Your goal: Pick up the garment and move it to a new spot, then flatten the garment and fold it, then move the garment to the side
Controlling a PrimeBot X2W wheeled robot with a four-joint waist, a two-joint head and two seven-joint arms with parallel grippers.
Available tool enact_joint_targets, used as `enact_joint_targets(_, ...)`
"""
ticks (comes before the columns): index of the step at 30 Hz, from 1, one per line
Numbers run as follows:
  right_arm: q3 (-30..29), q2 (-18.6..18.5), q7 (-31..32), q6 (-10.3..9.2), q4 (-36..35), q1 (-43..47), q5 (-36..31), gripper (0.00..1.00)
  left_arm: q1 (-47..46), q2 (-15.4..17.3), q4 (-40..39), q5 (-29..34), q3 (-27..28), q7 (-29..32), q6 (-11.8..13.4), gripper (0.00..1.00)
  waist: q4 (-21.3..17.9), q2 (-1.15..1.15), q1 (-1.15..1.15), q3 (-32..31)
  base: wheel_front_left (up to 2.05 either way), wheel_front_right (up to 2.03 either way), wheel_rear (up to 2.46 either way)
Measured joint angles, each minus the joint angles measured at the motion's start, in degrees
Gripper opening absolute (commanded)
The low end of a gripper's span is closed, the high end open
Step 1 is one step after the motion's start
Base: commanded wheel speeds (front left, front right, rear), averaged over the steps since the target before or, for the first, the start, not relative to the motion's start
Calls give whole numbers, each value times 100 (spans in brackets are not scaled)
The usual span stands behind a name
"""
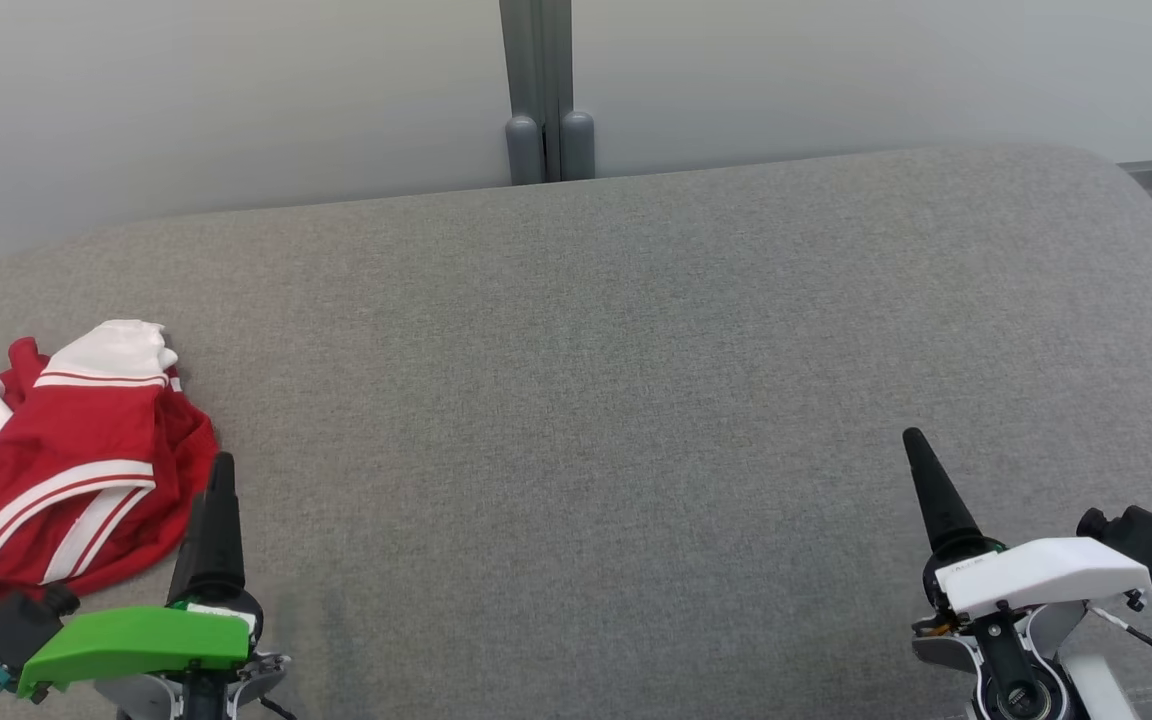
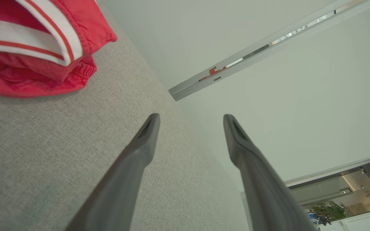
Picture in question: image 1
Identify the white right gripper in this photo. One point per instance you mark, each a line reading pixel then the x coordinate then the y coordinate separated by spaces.
pixel 1036 575

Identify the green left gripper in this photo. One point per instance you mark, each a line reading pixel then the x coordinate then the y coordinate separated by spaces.
pixel 136 640

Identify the red shirt with white sleeves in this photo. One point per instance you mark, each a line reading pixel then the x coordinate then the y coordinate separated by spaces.
pixel 86 430

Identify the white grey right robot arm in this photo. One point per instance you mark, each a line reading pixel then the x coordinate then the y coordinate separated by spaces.
pixel 1011 670

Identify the grey fabric sofa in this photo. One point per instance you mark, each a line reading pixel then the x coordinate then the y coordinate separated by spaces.
pixel 586 400

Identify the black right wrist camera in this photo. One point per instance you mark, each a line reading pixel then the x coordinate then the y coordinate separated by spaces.
pixel 1141 535

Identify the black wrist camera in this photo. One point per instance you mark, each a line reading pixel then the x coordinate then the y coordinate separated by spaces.
pixel 1141 535
pixel 11 625

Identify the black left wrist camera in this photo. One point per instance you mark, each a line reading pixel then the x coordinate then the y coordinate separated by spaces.
pixel 11 625

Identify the grey rounded post foot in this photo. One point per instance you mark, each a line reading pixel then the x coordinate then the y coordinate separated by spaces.
pixel 524 150
pixel 578 145

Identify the grey partition post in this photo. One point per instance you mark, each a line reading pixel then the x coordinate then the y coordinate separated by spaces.
pixel 536 60

